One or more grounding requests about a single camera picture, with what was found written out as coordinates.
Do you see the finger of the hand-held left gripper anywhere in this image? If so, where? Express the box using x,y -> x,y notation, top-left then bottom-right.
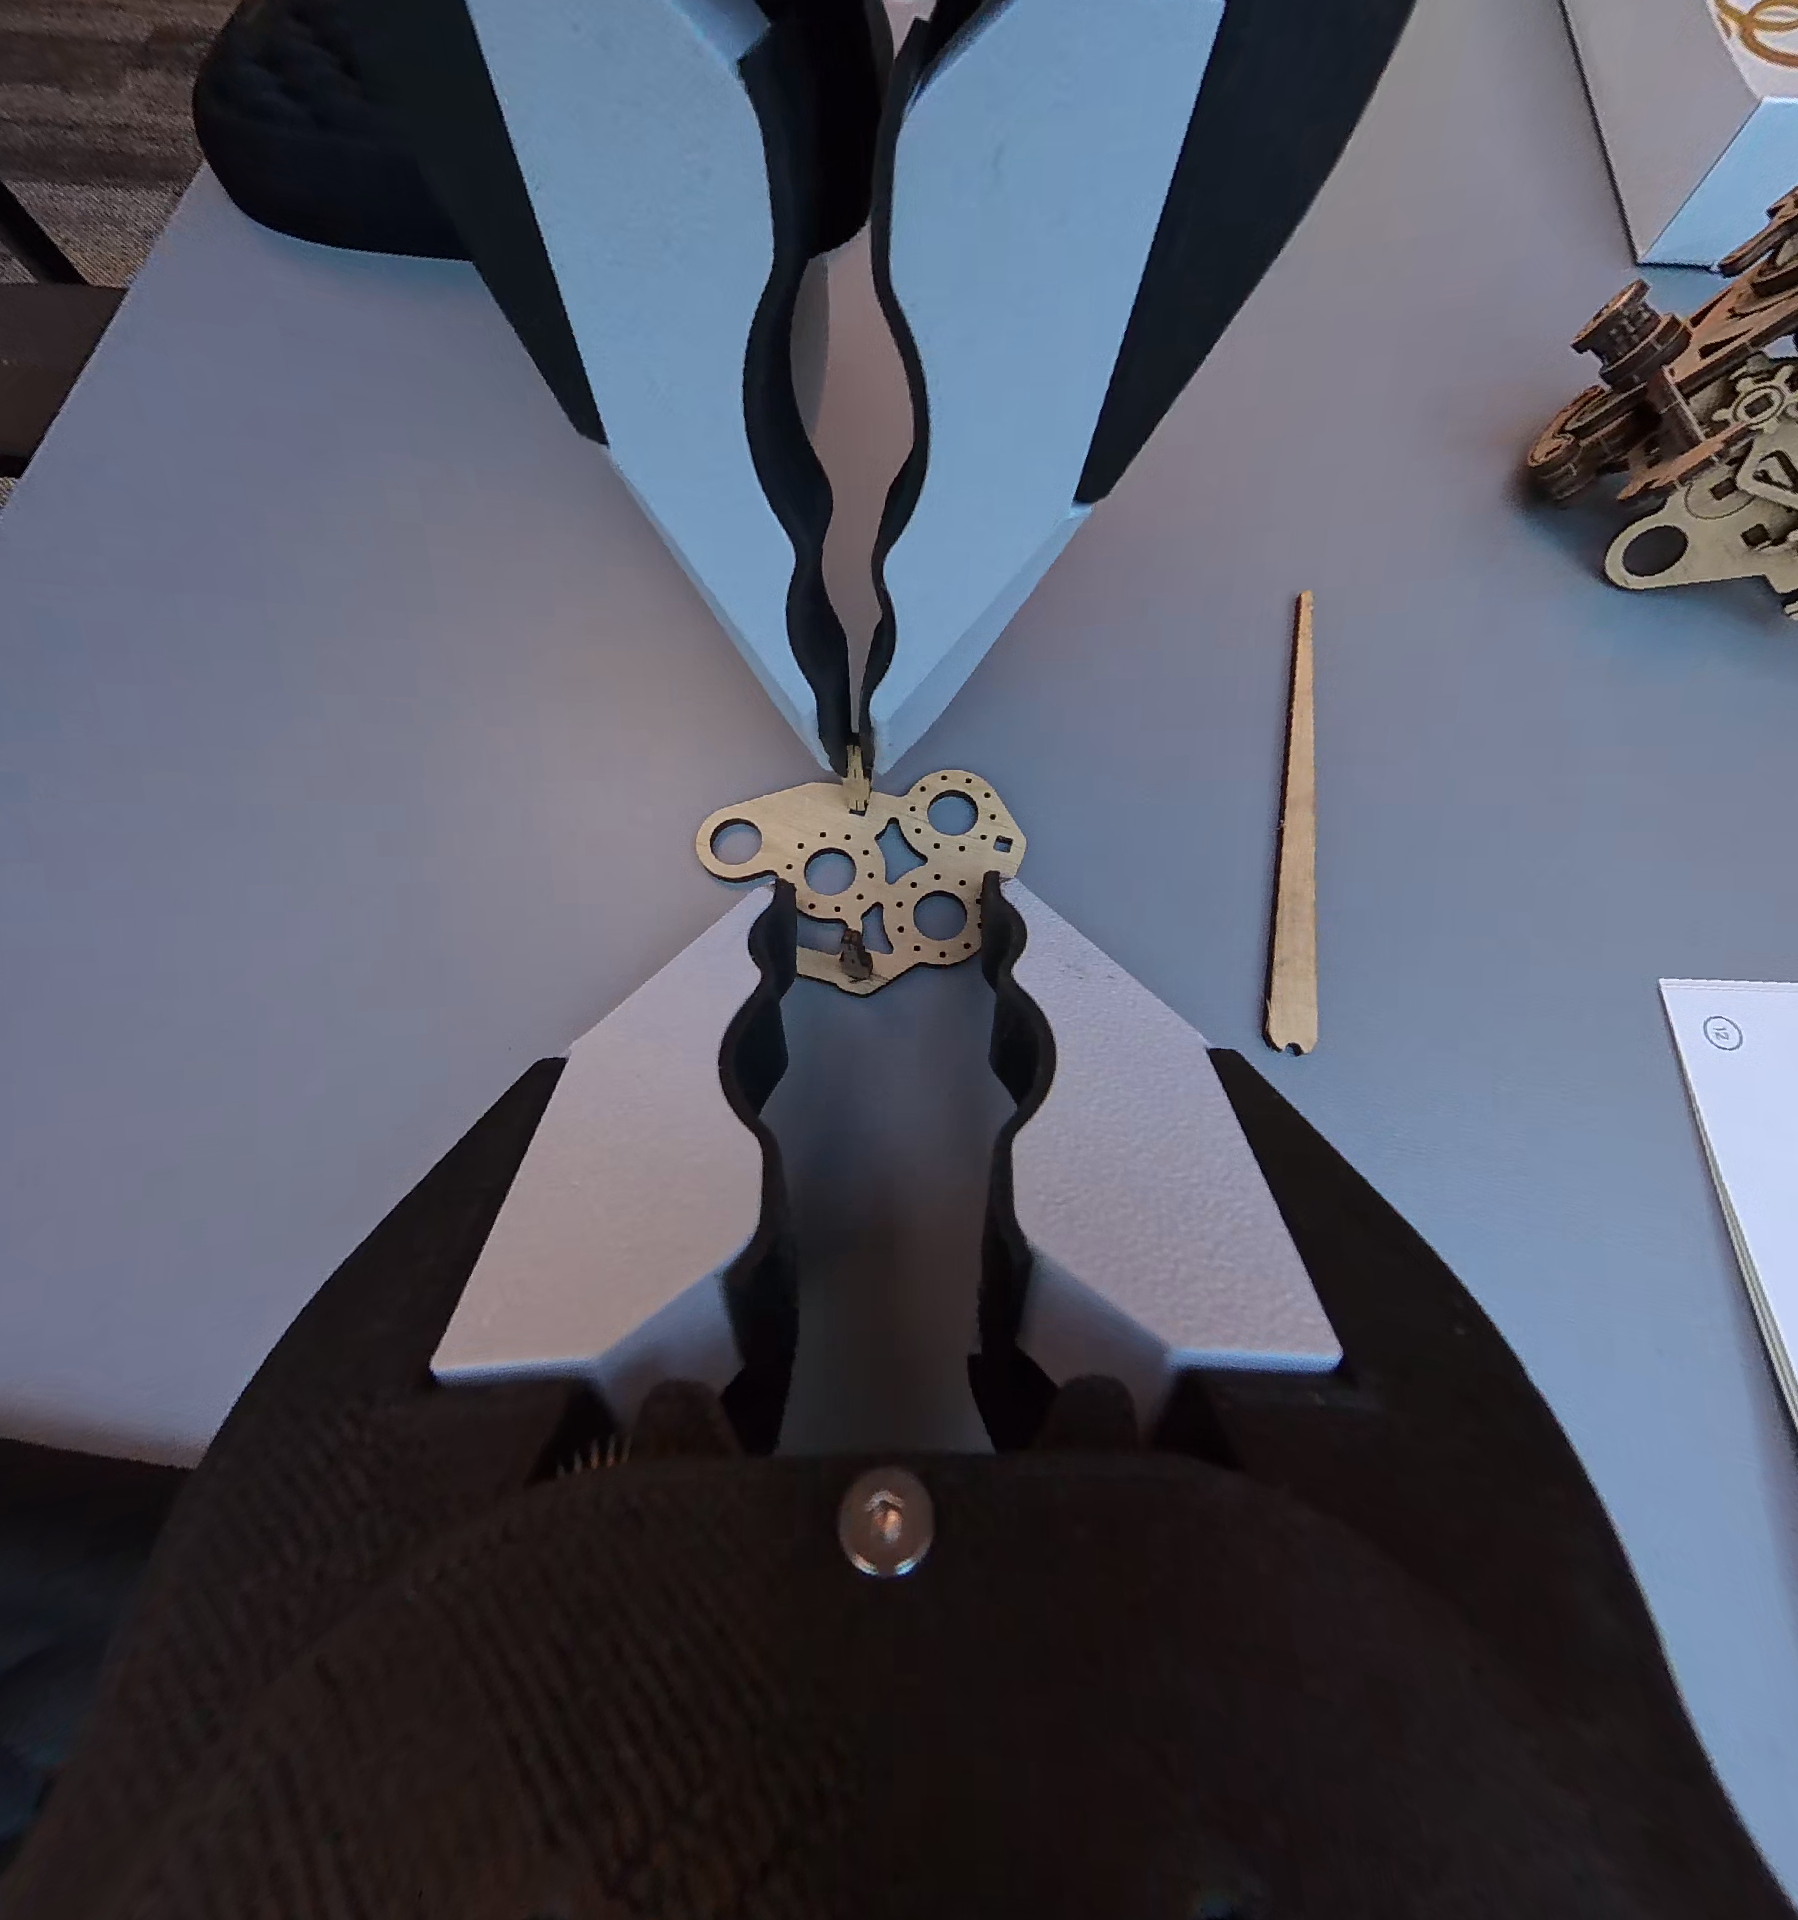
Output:
465,0 -> 869,773
859,0 -> 1231,760

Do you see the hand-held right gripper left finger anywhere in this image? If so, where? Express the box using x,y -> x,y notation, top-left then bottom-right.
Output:
430,876 -> 805,1453

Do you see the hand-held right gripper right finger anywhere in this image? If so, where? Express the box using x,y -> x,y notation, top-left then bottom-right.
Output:
973,873 -> 1343,1453

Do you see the perforated wooden plate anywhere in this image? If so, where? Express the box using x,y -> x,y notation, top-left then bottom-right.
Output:
692,770 -> 1032,1002

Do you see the grey desk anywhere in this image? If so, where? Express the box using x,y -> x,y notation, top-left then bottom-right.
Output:
0,0 -> 1798,1728

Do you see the tapered wooden stick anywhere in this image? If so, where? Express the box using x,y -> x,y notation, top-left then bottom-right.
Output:
1262,590 -> 1322,1052

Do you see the black honeycomb cushion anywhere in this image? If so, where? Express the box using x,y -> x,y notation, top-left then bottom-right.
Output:
190,0 -> 472,266

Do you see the white cardboard tray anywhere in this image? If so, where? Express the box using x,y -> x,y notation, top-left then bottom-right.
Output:
1560,0 -> 1798,273

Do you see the half-built wooden model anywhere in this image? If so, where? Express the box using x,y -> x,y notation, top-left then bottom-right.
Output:
1520,152 -> 1798,628

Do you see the pile of tan rubber bands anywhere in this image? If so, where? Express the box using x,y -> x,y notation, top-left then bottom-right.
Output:
1710,0 -> 1798,103

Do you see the dark chair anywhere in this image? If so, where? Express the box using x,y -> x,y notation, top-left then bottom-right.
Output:
0,285 -> 130,485

